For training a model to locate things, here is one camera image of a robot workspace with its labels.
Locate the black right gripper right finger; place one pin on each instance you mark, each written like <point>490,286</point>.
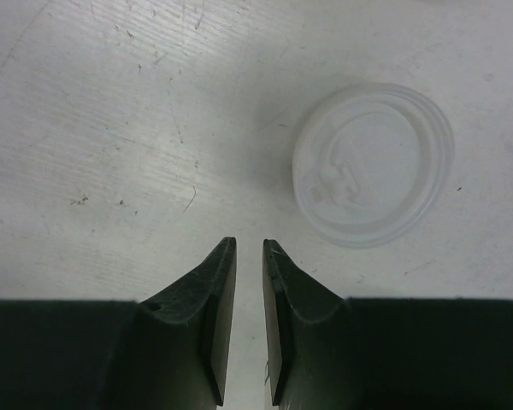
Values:
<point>309,352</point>

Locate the translucent plastic lid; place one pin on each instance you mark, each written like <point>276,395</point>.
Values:
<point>368,163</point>

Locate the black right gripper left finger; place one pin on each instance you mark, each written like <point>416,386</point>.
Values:
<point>183,335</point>

